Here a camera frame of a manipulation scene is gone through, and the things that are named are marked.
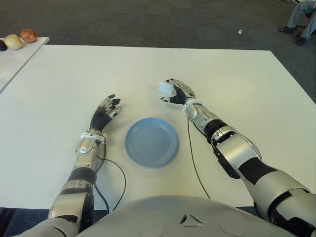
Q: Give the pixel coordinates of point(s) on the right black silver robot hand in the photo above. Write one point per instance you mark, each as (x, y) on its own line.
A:
(180, 95)

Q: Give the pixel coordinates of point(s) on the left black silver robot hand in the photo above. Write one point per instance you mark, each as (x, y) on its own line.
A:
(100, 119)

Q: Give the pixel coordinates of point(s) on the white charger block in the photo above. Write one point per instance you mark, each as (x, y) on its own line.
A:
(165, 89)

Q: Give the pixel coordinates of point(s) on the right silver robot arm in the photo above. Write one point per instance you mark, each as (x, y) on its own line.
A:
(237, 153)

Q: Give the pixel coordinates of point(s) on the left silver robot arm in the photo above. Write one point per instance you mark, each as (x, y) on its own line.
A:
(86, 148)

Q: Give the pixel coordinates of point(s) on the blue round plate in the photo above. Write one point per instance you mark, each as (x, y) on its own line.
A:
(151, 143)

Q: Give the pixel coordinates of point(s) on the reddish brown bread roll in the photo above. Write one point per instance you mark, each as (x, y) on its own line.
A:
(28, 35)

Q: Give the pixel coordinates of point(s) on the beige bread roll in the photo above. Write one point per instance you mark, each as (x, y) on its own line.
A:
(14, 42)

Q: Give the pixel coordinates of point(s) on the dark bread roll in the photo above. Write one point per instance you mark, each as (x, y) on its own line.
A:
(2, 46)

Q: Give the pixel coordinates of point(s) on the grey robot torso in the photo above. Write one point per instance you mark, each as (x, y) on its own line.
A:
(187, 217)

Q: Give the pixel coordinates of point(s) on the seated person in jeans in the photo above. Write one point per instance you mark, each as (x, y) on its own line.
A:
(300, 14)

